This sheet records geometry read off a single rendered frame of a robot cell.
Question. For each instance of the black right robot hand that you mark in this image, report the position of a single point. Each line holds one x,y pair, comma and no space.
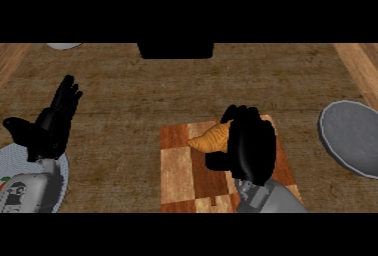
252,146

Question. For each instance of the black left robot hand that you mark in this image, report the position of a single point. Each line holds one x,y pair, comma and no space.
52,126

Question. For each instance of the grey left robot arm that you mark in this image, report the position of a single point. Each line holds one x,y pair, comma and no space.
30,191

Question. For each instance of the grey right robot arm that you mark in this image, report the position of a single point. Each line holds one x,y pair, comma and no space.
268,198

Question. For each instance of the golden brown croissant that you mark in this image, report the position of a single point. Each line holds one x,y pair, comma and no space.
213,138

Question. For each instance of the checkered wooden cutting board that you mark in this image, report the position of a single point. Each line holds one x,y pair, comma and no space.
187,173

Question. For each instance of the grey pan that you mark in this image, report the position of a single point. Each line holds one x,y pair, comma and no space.
352,136

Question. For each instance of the white round dish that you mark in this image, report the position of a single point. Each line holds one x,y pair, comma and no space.
64,45

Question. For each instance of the black box appliance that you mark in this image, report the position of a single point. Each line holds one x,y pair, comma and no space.
176,50

